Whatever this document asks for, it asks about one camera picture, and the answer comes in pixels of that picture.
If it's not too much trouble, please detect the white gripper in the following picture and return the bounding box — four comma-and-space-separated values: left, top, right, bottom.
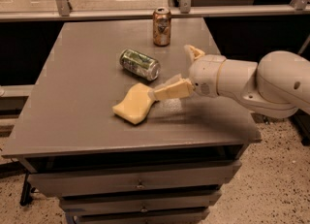
148, 45, 227, 101

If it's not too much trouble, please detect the green soda can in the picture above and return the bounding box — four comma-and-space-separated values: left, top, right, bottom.
119, 49, 161, 81

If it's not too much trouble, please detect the yellow sponge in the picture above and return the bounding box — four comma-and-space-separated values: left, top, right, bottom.
112, 83, 154, 124

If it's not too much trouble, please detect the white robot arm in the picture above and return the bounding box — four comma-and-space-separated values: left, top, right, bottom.
149, 45, 310, 118

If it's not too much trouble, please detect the orange soda can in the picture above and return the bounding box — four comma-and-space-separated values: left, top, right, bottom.
153, 7, 171, 47

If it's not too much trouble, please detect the grey drawer cabinet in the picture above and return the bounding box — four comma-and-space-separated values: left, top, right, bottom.
1, 17, 263, 224

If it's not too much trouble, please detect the middle grey drawer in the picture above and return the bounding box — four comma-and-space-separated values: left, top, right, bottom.
60, 189, 221, 215

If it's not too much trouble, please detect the grey drawer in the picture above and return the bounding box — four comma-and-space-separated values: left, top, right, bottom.
66, 208, 209, 224
60, 189, 221, 215
28, 160, 241, 197

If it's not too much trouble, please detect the bottom grey drawer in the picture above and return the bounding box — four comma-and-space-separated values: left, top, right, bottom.
66, 208, 209, 224

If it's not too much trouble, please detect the top grey drawer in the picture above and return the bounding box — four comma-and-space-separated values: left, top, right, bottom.
28, 160, 241, 197

